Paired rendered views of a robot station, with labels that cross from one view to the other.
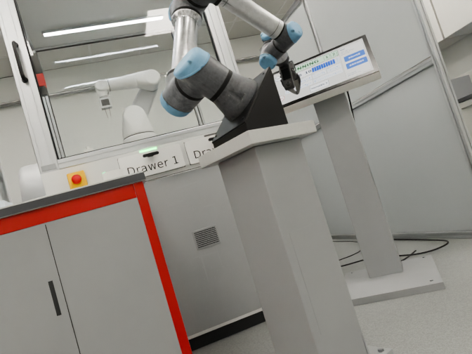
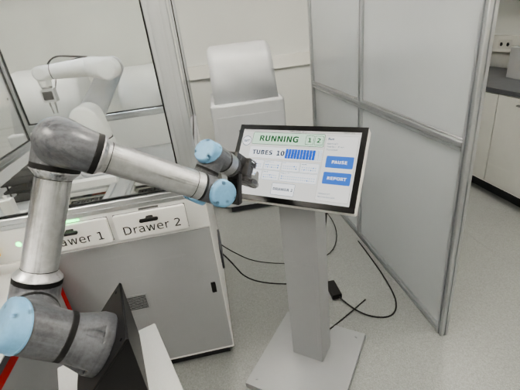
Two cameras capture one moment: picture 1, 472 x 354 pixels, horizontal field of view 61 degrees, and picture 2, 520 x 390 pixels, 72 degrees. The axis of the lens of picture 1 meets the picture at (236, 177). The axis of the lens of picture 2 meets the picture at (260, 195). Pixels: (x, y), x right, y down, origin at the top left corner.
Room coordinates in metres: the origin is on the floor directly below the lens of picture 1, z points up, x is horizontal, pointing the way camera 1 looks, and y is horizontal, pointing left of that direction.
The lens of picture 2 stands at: (0.72, -0.64, 1.56)
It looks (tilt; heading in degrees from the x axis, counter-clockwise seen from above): 25 degrees down; 10
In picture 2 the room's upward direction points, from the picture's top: 7 degrees counter-clockwise
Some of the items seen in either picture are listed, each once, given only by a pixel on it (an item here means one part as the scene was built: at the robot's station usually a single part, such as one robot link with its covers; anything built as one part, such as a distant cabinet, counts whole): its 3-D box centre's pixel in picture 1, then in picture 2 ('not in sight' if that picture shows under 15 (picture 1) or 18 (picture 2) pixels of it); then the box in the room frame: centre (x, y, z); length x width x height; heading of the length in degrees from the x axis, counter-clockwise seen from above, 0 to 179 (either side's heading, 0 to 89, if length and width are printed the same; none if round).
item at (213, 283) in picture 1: (178, 254); (133, 260); (2.31, 0.45, 0.40); 1.03 x 0.95 x 0.80; 107
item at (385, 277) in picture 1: (355, 181); (302, 282); (1.98, -0.56, 0.51); 0.50 x 0.45 x 1.02; 160
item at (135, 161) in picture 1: (152, 162); (73, 235); (1.84, 0.35, 0.87); 0.29 x 0.02 x 0.11; 107
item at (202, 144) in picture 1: (215, 146); (151, 221); (1.93, 0.05, 0.87); 0.29 x 0.02 x 0.11; 107
